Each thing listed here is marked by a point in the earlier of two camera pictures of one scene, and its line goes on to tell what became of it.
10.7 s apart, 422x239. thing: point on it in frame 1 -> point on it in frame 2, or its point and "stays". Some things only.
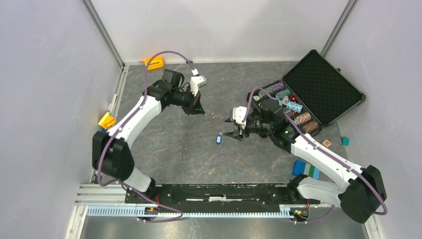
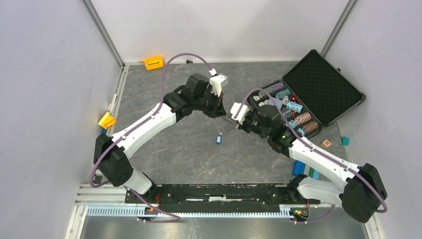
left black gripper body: (185, 99) -> (212, 103)
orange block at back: (156, 62) stays
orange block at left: (107, 121) stays
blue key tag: (218, 139) stays
